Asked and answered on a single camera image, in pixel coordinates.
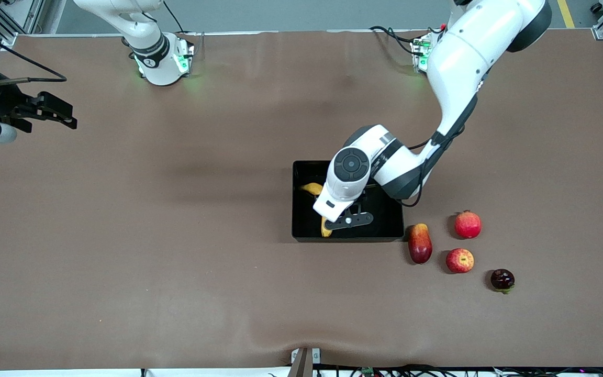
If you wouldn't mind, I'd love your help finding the black left base cable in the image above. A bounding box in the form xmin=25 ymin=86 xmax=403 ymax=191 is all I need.
xmin=368 ymin=25 xmax=425 ymax=56

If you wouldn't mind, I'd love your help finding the black right base cable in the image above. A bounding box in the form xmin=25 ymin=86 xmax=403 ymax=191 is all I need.
xmin=163 ymin=0 xmax=186 ymax=35

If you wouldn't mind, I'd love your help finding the red pomegranate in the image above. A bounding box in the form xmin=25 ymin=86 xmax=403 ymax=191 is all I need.
xmin=454 ymin=210 xmax=483 ymax=240

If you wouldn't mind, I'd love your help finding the yellow banana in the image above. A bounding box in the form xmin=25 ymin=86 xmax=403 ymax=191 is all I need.
xmin=299 ymin=182 xmax=334 ymax=238

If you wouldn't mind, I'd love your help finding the red yellow apple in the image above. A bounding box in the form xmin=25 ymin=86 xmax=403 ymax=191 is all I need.
xmin=445 ymin=248 xmax=475 ymax=274

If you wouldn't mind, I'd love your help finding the red yellow mango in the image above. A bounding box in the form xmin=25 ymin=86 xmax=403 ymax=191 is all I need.
xmin=408 ymin=223 xmax=433 ymax=264

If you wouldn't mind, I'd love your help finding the dark purple mangosteen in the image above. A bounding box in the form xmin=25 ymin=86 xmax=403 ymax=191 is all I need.
xmin=490 ymin=269 xmax=516 ymax=295

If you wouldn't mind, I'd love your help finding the black rectangular plastic box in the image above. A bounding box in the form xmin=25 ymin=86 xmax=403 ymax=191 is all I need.
xmin=292 ymin=160 xmax=405 ymax=242

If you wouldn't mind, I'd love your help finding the yellow floor tape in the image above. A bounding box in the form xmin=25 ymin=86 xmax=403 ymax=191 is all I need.
xmin=557 ymin=0 xmax=576 ymax=29

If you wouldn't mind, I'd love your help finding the grey metal mount bracket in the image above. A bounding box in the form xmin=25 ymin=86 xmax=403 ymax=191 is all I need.
xmin=287 ymin=347 xmax=321 ymax=377

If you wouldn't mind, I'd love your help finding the black base cable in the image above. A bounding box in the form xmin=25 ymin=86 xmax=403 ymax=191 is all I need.
xmin=163 ymin=0 xmax=186 ymax=35
xmin=368 ymin=25 xmax=425 ymax=56

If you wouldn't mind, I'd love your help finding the brown table cover mat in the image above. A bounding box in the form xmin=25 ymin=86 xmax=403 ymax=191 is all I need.
xmin=0 ymin=29 xmax=603 ymax=371

